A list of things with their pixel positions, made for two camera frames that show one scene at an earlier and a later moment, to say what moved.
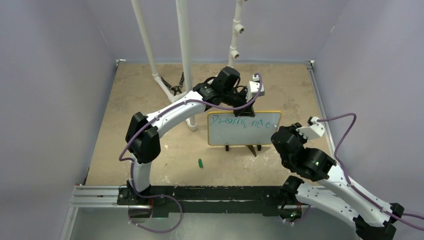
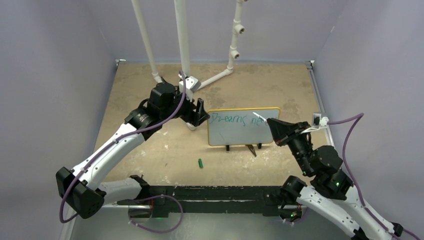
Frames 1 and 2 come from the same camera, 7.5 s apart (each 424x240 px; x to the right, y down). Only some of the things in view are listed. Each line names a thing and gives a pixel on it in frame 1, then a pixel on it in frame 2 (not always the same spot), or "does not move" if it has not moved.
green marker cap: [200, 163] does not move
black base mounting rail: [270, 200] does not move
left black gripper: [248, 111] -> [195, 118]
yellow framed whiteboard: [224, 129] does not move
